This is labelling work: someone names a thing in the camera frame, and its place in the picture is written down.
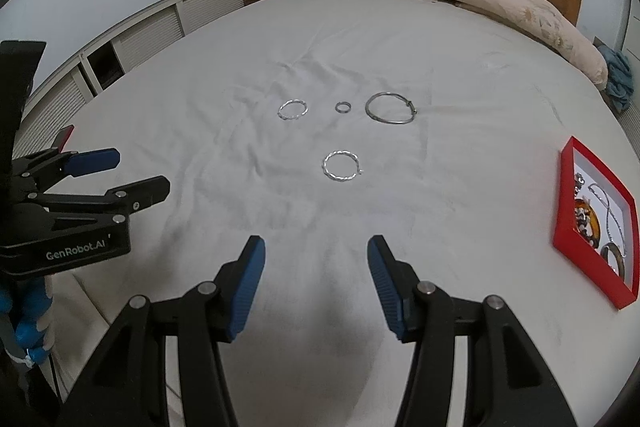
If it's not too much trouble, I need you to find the person's left hand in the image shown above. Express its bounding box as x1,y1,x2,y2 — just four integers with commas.
0,276,55,366

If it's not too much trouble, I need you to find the bed with white sheet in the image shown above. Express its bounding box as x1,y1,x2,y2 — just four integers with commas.
30,0,640,427

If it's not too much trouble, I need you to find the thin silver bangle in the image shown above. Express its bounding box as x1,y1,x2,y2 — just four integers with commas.
364,92,418,125

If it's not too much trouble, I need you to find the dark green bangle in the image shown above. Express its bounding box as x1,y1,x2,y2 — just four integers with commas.
600,243,629,279

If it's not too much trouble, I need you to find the red shallow box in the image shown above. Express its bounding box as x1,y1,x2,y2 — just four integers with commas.
552,136,640,310

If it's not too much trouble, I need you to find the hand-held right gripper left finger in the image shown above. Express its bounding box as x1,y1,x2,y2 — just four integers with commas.
57,235,266,427

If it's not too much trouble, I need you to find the twisted silver hoop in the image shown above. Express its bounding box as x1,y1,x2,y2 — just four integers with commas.
321,149,365,182
277,99,308,122

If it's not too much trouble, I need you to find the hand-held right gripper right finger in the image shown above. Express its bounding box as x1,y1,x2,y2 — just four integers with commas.
367,235,576,427

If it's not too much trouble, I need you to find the low white louvred cabinet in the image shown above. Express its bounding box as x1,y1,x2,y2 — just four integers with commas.
0,0,276,168

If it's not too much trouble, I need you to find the white wardrobe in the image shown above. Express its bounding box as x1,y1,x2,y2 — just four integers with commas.
620,0,640,54

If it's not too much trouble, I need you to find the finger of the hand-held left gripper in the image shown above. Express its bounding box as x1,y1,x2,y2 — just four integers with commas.
12,125,121,194
27,175,171,228

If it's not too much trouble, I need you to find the amber bangle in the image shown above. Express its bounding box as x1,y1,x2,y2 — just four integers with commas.
574,201,603,249

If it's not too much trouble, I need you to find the silver chain necklace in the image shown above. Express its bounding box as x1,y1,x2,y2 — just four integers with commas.
587,183,629,258

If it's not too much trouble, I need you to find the blue clothing pile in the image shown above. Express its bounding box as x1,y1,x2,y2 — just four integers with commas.
597,44,637,112

